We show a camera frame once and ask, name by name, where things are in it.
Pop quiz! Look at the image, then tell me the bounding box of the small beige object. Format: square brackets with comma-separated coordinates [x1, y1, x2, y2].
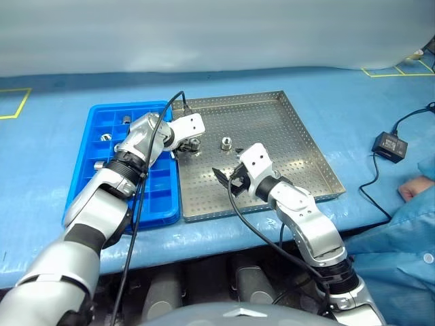
[404, 49, 425, 64]

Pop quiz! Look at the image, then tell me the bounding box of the person in blue coat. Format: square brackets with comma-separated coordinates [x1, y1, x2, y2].
[345, 158, 435, 326]

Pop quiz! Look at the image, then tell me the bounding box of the blue plastic compartment tray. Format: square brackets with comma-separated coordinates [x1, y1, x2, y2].
[62, 101, 181, 235]

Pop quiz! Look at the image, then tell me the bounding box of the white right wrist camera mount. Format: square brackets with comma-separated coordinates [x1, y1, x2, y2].
[237, 143, 275, 198]

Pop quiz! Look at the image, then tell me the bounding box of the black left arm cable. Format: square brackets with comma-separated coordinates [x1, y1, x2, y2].
[110, 90, 191, 326]

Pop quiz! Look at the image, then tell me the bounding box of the perforated steel tray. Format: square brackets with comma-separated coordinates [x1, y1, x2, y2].
[171, 90, 347, 223]

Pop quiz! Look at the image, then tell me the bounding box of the yellow tape square marking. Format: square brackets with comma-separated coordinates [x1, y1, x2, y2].
[0, 87, 33, 120]

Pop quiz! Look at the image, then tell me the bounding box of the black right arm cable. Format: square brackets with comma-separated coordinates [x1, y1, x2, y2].
[226, 175, 332, 319]

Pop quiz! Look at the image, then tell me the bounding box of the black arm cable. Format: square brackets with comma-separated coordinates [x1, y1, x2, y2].
[110, 90, 191, 326]
[226, 175, 332, 319]

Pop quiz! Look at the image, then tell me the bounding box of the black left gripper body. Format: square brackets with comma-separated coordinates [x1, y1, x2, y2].
[173, 137, 193, 153]

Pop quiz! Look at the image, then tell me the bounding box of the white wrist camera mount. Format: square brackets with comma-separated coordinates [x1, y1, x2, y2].
[237, 143, 275, 198]
[169, 113, 207, 150]

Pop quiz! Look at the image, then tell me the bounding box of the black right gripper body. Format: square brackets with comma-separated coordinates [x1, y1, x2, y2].
[228, 164, 252, 198]

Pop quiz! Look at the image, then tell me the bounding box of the grey rounded robot body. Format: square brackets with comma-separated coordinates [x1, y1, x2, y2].
[138, 301, 338, 326]

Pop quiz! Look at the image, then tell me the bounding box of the black adapter output cable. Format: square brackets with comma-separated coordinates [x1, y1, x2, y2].
[391, 101, 435, 135]

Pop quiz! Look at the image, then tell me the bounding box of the person's bare hand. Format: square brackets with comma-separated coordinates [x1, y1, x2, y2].
[398, 175, 429, 203]

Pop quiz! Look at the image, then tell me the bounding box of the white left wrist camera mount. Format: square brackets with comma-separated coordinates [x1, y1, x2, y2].
[169, 113, 207, 150]

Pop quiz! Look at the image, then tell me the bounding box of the black adapter mains cable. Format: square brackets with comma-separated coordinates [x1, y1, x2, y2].
[358, 152, 394, 225]

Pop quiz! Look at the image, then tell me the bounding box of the dark rounded cylinder shape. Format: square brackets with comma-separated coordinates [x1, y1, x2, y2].
[226, 254, 277, 305]
[140, 268, 185, 322]

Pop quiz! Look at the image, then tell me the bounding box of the blue plastic table cover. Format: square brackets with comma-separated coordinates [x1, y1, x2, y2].
[0, 66, 435, 290]

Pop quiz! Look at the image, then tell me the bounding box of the black power adapter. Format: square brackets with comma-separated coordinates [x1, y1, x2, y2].
[371, 131, 408, 164]

